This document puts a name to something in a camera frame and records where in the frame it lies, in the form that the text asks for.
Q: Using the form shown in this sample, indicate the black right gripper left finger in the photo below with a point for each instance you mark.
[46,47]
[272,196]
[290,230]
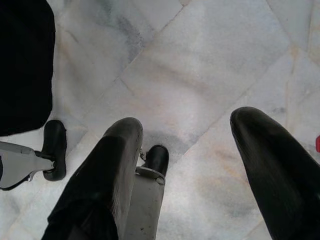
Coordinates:
[100,180]

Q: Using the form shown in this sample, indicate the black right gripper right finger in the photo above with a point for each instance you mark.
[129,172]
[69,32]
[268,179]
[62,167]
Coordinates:
[280,175]

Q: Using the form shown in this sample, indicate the navy shirt red collar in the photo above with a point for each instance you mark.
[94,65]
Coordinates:
[22,62]

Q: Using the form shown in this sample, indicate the red plastic stool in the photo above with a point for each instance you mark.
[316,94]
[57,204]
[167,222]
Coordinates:
[318,143]

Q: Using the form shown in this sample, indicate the grey robot right leg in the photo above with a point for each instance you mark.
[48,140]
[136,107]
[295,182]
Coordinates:
[147,205]

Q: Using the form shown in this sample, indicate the black robot left foot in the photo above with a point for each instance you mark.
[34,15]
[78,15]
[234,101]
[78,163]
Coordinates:
[53,150]

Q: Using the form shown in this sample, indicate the black robot foot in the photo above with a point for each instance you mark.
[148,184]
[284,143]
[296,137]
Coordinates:
[158,157]
[53,150]

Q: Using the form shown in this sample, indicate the black robot right foot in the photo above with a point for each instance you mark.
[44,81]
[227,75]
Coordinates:
[158,157]

